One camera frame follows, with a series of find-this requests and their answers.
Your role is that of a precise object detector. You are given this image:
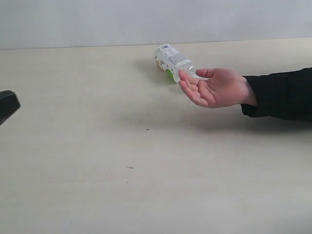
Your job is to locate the clear bottle green cartoon label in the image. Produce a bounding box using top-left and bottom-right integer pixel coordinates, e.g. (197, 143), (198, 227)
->
(154, 44), (207, 83)

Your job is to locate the black sleeved forearm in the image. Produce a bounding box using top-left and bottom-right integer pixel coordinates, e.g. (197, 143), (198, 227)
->
(241, 68), (312, 122)

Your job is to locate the person's open hand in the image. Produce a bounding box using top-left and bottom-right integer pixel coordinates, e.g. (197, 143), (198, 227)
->
(179, 68), (257, 108)

